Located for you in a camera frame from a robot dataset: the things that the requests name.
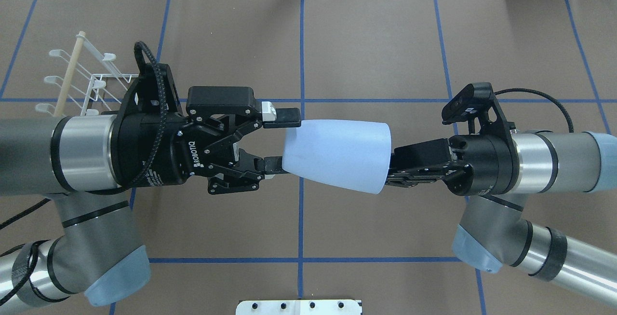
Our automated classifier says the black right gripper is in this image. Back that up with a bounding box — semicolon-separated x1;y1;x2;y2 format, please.
385;135;513;196

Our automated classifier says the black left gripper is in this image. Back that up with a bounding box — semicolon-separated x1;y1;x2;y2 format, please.
111;86;302;195

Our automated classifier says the light blue plastic cup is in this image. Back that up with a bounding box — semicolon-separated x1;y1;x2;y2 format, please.
282;119;391;194

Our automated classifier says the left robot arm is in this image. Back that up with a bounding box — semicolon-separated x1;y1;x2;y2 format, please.
1;86;300;315

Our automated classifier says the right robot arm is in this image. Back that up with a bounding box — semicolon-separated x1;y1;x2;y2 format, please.
387;131;616;308

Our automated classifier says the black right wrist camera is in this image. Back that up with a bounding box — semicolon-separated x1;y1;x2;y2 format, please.
441;82;515;140

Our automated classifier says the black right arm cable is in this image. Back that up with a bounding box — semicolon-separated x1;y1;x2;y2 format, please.
494;88;575;134

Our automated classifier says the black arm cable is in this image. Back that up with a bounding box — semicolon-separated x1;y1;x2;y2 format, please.
0;41;170;231
494;88;575;134

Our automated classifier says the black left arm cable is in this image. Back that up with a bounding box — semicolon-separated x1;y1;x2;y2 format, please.
0;41;170;231

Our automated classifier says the white wire cup holder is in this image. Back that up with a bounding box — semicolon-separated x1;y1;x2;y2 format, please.
34;31;138;117

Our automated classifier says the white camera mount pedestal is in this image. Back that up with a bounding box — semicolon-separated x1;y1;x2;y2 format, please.
235;299;363;315

